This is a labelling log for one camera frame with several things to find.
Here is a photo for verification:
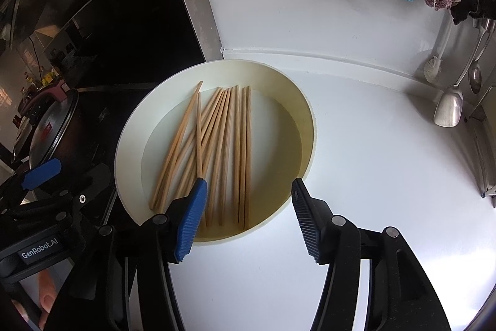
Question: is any white round basin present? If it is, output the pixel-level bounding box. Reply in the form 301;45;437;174
115;60;315;243

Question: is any white dish brush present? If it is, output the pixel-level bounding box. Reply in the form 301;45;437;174
423;19;454;83

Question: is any metal spatula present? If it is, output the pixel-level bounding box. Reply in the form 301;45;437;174
433;19;491;128

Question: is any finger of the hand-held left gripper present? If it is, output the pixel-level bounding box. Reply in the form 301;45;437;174
62;164;113;213
20;158;63;191

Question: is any wooden chopstick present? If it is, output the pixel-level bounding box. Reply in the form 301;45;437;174
196;92;204;178

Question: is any metal ladle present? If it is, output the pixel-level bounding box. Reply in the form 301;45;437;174
468;21;493;95

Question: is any dark cooking pot with lid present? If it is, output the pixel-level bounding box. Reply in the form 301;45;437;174
15;80;117;186

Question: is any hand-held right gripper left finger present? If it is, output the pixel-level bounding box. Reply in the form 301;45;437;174
93;178;209;331

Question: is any black gas stove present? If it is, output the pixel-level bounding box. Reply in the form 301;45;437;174
0;83;163;215

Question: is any pile of wooden chopsticks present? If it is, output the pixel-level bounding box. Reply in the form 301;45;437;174
149;81;252;231

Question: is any metal board rack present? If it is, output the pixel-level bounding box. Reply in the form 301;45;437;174
465;83;496;208

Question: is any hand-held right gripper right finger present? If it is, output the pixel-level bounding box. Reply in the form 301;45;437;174
291;178;452;331

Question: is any person's left hand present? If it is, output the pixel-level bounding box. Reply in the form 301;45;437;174
37;269;64;331

